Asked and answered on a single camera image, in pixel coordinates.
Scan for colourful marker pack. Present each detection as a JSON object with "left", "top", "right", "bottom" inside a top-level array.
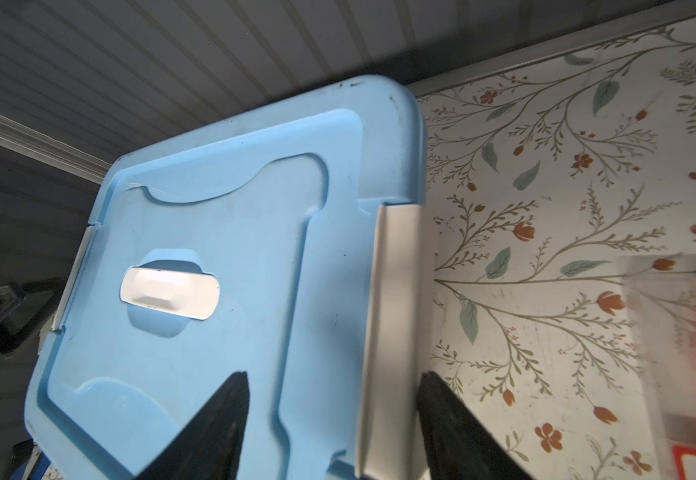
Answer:
[{"left": 623, "top": 255, "right": 696, "bottom": 479}]

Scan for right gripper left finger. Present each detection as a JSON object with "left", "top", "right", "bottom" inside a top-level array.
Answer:
[{"left": 138, "top": 372, "right": 250, "bottom": 480}]

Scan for white plastic storage bin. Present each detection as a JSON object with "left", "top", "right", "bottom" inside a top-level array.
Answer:
[{"left": 40, "top": 205, "right": 433, "bottom": 479}]

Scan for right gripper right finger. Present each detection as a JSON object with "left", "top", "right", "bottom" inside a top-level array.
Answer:
[{"left": 416, "top": 371, "right": 530, "bottom": 480}]

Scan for blue plastic bin lid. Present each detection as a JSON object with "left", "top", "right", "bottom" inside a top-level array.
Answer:
[{"left": 25, "top": 76, "right": 435, "bottom": 479}]

